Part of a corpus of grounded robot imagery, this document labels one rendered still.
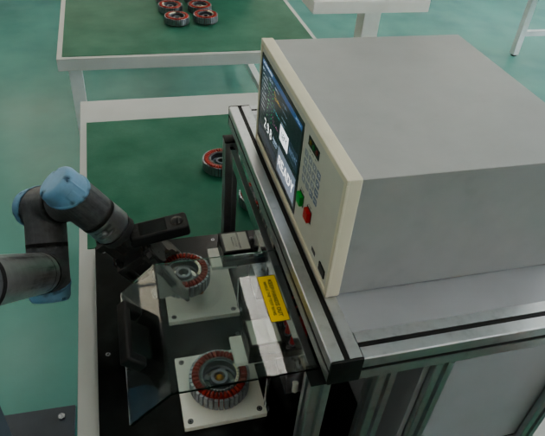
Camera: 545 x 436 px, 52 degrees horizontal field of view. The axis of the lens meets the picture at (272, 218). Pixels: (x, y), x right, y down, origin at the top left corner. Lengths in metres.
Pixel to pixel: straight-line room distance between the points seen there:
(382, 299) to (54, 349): 1.58
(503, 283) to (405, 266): 0.17
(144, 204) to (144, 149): 0.27
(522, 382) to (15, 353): 1.73
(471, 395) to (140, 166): 1.12
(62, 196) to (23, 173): 2.08
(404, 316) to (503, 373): 0.22
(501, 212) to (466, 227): 0.05
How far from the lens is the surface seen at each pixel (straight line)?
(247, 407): 1.08
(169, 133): 1.84
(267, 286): 0.88
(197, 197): 1.56
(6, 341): 2.29
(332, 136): 0.75
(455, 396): 0.96
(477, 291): 0.89
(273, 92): 0.97
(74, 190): 1.02
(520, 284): 0.93
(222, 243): 1.16
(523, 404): 1.10
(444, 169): 0.74
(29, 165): 3.14
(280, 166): 0.96
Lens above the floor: 1.70
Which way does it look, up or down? 39 degrees down
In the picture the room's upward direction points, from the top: 5 degrees clockwise
